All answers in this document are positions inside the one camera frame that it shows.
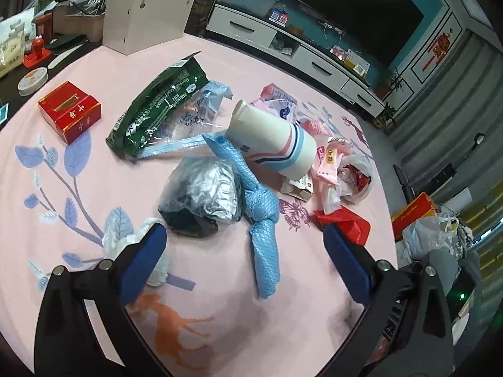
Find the red packet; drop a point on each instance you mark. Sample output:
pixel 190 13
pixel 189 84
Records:
pixel 43 27

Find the pink floral tablecloth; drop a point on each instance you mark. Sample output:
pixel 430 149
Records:
pixel 98 180

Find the grey curtain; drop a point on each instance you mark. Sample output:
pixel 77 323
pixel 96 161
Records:
pixel 432 118

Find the white cardboard box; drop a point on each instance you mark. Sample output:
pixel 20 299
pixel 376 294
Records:
pixel 149 23

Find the small potted plant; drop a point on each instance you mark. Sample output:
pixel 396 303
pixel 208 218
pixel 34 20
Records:
pixel 395 80
pixel 387 114

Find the crumpled white tissue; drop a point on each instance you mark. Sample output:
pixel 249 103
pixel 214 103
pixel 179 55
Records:
pixel 118 239

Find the red plastic wrapper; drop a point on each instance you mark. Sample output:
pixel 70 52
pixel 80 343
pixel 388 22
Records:
pixel 349 220

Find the beige storage tray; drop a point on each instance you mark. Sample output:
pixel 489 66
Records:
pixel 84 27

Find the striped white paper cup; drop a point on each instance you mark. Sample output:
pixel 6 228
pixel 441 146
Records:
pixel 267 137

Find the red cigarette box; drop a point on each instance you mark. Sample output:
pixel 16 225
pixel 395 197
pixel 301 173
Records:
pixel 74 114

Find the knotted blue plastic bag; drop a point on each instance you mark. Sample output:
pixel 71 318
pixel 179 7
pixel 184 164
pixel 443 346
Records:
pixel 263 251

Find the green snack bag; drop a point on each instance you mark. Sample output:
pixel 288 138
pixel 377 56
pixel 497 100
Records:
pixel 161 102

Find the black television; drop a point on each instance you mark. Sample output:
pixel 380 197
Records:
pixel 346 4

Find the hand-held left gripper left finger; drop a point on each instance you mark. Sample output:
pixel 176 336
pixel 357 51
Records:
pixel 147 251

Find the black floor lamp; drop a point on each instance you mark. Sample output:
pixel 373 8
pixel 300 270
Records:
pixel 478 138

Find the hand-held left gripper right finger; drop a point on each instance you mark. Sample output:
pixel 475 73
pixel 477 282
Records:
pixel 346 259

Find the red yellow gift boxes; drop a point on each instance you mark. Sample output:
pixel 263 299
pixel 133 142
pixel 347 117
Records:
pixel 351 61

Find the dark green pouch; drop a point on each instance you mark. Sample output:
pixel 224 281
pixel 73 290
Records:
pixel 66 42

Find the small printed cardboard box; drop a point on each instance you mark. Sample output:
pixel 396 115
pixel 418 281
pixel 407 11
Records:
pixel 300 190

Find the red wall decoration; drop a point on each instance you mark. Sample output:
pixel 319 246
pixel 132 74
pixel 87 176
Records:
pixel 438 47

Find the orange cardboard box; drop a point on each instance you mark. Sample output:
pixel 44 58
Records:
pixel 412 210

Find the pink snack wrapper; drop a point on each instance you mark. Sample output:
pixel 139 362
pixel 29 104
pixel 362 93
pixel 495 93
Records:
pixel 330 165
pixel 275 98

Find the white television cabinet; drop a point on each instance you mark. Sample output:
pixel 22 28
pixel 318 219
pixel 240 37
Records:
pixel 314 63

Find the yellow patterned curtain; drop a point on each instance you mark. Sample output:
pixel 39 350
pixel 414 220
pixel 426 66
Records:
pixel 487 212

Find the large potted plant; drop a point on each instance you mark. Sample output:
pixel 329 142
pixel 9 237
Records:
pixel 194 0

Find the black device with green light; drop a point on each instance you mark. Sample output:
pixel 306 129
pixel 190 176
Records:
pixel 471 286

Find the red stamp toy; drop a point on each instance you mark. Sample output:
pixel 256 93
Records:
pixel 35 59

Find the pile of white plastic bags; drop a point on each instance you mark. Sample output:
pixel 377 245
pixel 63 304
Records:
pixel 428 231

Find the clear blue-edged plastic wrapper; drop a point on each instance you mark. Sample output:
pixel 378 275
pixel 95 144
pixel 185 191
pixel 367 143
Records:
pixel 196 119

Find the crumpled silver foil bag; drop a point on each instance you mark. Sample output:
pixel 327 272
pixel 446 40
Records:
pixel 204 188

